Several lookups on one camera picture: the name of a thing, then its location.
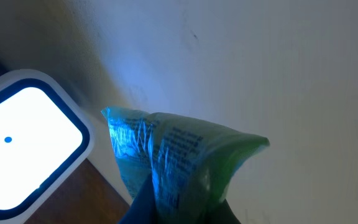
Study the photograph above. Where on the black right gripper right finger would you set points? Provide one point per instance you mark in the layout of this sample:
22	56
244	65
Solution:
222	214

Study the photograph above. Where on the white barcode scanner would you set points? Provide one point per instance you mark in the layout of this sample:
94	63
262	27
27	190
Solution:
44	137

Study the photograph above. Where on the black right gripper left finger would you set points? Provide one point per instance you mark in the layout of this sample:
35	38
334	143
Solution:
143	209

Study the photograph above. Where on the teal wet wipes pack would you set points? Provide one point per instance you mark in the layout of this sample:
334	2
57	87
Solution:
191	161

